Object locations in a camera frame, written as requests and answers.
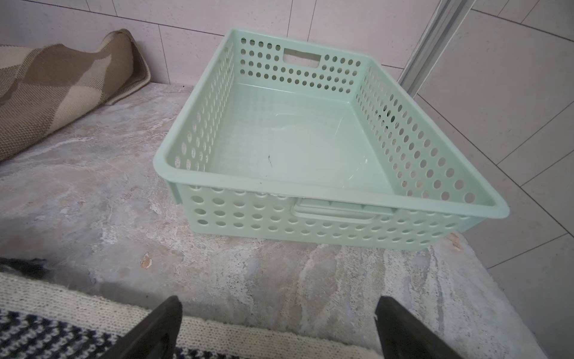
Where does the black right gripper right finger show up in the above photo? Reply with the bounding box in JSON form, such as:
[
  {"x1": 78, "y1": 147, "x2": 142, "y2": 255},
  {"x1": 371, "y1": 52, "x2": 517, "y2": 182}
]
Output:
[{"x1": 375, "y1": 296, "x2": 462, "y2": 359}]

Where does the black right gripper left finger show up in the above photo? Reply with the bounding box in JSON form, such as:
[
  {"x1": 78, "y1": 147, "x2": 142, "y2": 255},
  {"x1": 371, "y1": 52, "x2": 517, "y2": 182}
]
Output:
[{"x1": 100, "y1": 296, "x2": 182, "y2": 359}]

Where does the black white houndstooth scarf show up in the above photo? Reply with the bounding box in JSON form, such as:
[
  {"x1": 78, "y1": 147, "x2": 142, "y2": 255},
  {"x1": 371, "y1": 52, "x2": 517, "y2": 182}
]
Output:
[{"x1": 1, "y1": 258, "x2": 377, "y2": 358}]

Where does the mint green plastic basket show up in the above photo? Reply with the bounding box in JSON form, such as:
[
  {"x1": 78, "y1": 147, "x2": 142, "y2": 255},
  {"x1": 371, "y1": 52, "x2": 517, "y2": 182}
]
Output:
[{"x1": 153, "y1": 29, "x2": 510, "y2": 251}]

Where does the brown beige plaid blanket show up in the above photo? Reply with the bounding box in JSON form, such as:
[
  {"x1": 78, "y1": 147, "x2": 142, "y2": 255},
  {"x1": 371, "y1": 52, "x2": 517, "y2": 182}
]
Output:
[{"x1": 1, "y1": 29, "x2": 151, "y2": 160}]

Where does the aluminium corner post right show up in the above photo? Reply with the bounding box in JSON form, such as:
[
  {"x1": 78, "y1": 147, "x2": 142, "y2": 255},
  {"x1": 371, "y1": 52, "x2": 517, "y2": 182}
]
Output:
[{"x1": 399, "y1": 0, "x2": 475, "y2": 98}]

